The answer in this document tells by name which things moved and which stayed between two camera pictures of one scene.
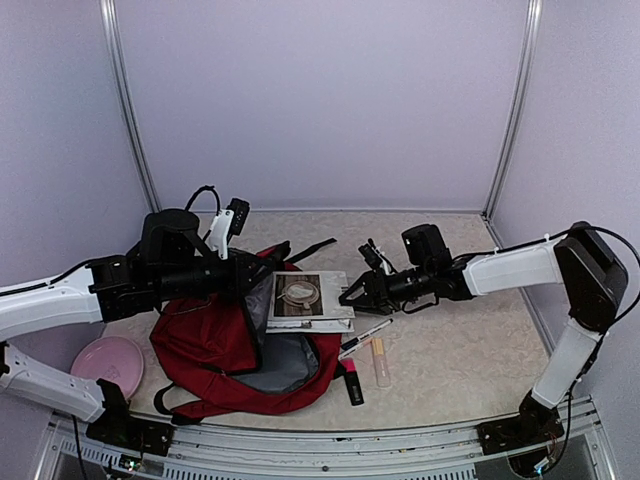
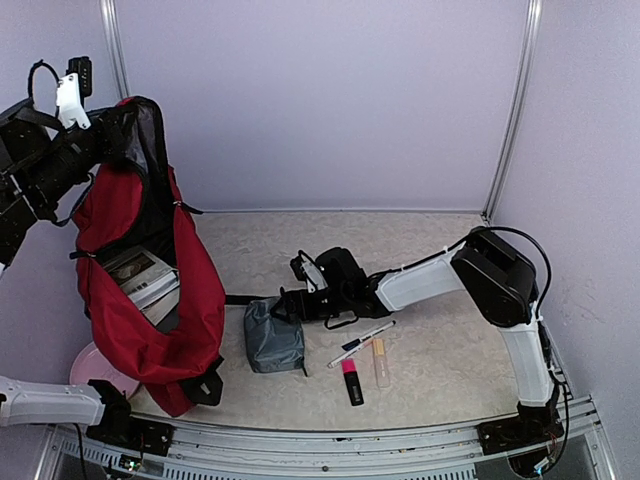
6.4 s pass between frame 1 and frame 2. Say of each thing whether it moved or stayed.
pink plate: stayed
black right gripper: moved
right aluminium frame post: stayed
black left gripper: moved
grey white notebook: moved
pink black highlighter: stayed
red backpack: moved
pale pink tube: stayed
